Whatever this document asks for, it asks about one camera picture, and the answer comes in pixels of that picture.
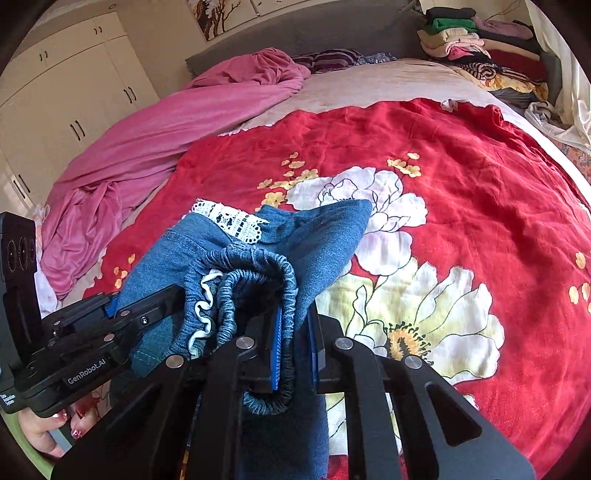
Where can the person's left hand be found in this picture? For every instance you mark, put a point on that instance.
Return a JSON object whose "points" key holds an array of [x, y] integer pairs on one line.
{"points": [[41, 434]]}

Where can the purple patterned cloth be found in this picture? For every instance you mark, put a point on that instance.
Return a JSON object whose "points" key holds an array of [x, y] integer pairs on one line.
{"points": [[378, 58]]}

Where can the beige bed sheet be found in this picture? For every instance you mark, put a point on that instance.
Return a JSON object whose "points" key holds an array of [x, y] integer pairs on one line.
{"points": [[369, 83]]}

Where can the stack of folded clothes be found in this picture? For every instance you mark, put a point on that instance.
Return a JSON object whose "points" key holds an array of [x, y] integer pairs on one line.
{"points": [[485, 50]]}

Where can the grey headboard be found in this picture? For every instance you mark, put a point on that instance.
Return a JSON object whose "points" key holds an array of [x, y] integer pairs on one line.
{"points": [[323, 32]]}

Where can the white curtain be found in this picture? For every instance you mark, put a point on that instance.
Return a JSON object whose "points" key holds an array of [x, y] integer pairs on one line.
{"points": [[563, 60]]}

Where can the tree wall painting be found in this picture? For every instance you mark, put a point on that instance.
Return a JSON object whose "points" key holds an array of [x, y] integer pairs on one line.
{"points": [[217, 16]]}

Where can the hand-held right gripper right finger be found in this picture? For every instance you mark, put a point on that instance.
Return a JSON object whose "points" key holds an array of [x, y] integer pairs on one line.
{"points": [[316, 364]]}

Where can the blue denim pants lace trim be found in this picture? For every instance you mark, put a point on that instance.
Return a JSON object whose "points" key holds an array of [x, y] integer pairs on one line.
{"points": [[318, 235]]}

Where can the striped garment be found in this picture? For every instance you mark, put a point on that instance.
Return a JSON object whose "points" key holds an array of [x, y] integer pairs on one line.
{"points": [[328, 60]]}

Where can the cream wardrobe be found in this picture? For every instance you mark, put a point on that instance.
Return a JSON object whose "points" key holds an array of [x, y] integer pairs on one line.
{"points": [[69, 92]]}

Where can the red floral blanket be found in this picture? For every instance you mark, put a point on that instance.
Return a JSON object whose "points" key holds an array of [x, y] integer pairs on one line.
{"points": [[461, 184]]}

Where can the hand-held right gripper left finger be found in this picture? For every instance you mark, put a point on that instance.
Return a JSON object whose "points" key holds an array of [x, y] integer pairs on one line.
{"points": [[277, 350]]}

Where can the white crumpled cloth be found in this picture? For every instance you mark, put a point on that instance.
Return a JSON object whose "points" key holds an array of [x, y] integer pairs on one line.
{"points": [[554, 122]]}

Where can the pink cloth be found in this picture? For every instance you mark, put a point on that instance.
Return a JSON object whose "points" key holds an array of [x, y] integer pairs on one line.
{"points": [[152, 138]]}

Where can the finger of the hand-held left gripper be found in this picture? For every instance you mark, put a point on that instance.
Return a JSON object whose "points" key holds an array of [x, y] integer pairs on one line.
{"points": [[152, 304], [111, 307]]}

